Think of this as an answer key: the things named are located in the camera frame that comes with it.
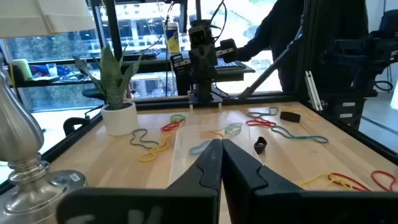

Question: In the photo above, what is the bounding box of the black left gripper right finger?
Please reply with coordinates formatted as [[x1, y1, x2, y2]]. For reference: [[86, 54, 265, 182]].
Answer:
[[221, 138, 398, 224]]

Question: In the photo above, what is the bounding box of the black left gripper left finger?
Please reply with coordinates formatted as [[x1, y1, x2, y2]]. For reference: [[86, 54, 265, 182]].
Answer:
[[57, 138, 223, 224]]

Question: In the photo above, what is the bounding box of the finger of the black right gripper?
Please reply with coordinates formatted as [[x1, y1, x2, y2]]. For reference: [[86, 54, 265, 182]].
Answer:
[[194, 52, 204, 75], [202, 52, 212, 75]]

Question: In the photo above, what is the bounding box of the blue rubber band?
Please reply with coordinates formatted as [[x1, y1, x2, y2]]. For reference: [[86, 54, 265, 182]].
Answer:
[[188, 139, 213, 156]]

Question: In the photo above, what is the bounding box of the grey-blue rubber band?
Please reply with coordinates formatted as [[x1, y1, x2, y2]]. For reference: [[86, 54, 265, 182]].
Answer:
[[129, 128, 160, 149]]

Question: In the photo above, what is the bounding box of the long teal rubber band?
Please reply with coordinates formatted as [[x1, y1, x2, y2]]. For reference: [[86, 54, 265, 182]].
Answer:
[[269, 125, 330, 144]]

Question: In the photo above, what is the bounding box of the long red rubber band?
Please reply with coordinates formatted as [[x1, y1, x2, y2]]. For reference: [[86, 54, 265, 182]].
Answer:
[[327, 169, 398, 192]]

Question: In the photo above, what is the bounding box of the black keyboard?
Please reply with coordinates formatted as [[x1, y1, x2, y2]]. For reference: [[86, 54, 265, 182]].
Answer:
[[214, 58, 247, 70]]

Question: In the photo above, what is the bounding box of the white bottle with label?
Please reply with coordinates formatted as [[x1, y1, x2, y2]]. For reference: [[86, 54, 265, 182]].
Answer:
[[164, 21, 182, 54]]

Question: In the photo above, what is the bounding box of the black desk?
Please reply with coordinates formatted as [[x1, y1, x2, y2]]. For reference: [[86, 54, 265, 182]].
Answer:
[[121, 51, 256, 94]]

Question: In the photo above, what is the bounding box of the person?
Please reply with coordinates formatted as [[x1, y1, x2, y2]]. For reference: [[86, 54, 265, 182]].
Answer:
[[236, 0, 370, 94]]

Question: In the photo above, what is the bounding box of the black pole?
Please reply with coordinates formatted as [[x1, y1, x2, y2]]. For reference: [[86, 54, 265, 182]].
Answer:
[[103, 0, 124, 62]]

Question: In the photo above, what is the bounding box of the snake plant in white pot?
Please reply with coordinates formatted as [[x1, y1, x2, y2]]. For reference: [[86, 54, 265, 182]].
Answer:
[[72, 43, 144, 137]]

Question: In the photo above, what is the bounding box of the silver aluminium bar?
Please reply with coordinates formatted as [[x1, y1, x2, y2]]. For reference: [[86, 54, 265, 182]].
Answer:
[[304, 70, 319, 112], [308, 70, 323, 110]]

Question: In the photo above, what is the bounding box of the black equipment stand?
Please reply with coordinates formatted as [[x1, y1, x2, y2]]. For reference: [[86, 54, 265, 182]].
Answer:
[[319, 9, 398, 131]]

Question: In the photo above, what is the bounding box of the blue and red package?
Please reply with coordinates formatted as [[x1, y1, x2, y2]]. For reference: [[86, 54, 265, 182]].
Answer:
[[30, 63, 73, 78]]

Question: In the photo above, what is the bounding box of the black office chair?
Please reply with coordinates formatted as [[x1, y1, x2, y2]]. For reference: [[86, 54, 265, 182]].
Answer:
[[63, 88, 106, 137]]

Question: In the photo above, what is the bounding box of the clear plastic cup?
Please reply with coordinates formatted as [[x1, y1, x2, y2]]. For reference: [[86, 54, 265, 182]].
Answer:
[[46, 63, 59, 78]]

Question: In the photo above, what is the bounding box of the black side shelf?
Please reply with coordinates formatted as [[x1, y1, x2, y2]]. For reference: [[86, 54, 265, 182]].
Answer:
[[9, 74, 62, 88]]

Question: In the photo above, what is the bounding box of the yellow-green cylinder container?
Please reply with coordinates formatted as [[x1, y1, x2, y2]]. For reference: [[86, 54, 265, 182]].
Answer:
[[11, 58, 34, 82]]

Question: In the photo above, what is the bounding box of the silver lamp with white shade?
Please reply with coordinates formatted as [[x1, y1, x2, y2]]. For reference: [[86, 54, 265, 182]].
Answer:
[[0, 0, 96, 224]]

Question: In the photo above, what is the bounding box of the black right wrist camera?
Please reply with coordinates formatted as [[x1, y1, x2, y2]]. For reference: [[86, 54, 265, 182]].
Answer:
[[188, 19, 215, 47]]

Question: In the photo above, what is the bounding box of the black camera cable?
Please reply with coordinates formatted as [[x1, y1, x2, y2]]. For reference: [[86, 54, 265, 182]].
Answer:
[[208, 0, 228, 43]]

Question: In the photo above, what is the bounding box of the black coiled cable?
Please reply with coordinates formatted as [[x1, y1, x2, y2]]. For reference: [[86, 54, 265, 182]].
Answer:
[[374, 80, 394, 92]]

